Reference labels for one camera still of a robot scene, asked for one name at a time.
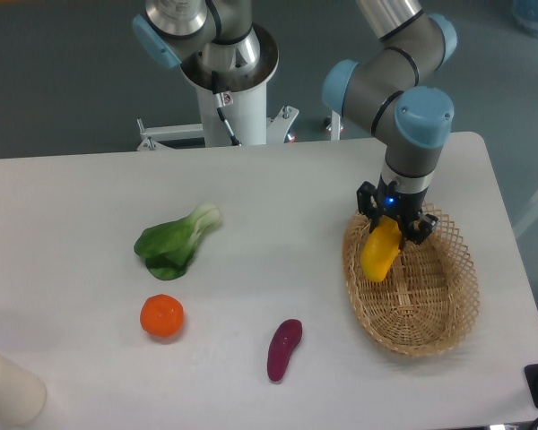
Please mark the blue object in background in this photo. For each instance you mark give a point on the blue object in background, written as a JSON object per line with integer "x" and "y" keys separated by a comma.
{"x": 526, "y": 15}

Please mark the woven wicker basket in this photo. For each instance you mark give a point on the woven wicker basket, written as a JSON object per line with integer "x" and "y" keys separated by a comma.
{"x": 429, "y": 300}

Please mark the cream cylindrical bottle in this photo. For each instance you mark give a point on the cream cylindrical bottle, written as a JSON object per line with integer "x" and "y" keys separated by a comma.
{"x": 22, "y": 394}

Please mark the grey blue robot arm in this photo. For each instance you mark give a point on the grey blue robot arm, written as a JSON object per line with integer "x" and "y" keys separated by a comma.
{"x": 385, "y": 96}

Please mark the purple sweet potato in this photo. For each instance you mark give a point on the purple sweet potato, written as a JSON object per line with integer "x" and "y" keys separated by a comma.
{"x": 283, "y": 343}

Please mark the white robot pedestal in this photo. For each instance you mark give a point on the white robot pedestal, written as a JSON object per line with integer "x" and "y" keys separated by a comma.
{"x": 230, "y": 84}

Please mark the green bok choy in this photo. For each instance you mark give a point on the green bok choy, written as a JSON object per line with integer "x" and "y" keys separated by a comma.
{"x": 168, "y": 248}

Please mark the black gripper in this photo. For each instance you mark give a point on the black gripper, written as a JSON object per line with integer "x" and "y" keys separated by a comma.
{"x": 405, "y": 208}

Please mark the yellow mango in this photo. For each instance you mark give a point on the yellow mango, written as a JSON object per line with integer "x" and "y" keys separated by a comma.
{"x": 380, "y": 250}

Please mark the orange tangerine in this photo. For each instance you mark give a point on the orange tangerine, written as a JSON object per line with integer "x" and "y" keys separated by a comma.
{"x": 162, "y": 316}

